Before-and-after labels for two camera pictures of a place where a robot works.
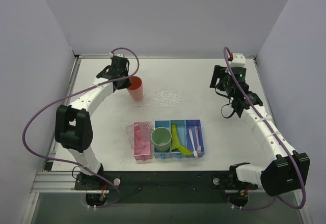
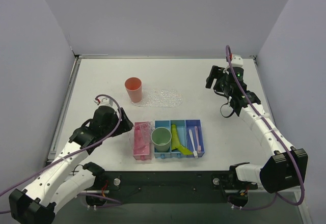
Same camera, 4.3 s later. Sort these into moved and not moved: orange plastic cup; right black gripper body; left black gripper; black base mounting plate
Moved: left black gripper
Not moved: black base mounting plate; orange plastic cup; right black gripper body
